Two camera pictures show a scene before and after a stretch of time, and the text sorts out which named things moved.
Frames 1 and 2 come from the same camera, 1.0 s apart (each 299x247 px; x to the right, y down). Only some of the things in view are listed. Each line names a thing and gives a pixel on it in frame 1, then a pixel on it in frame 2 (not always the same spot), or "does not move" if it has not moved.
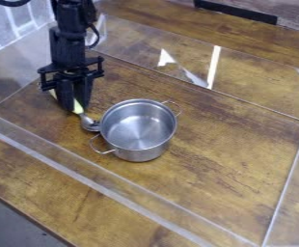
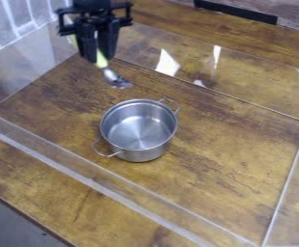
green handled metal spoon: x=88 y=122 → x=100 y=63
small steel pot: x=136 y=127 does not move
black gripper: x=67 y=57 → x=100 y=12
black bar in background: x=238 y=12 does not move
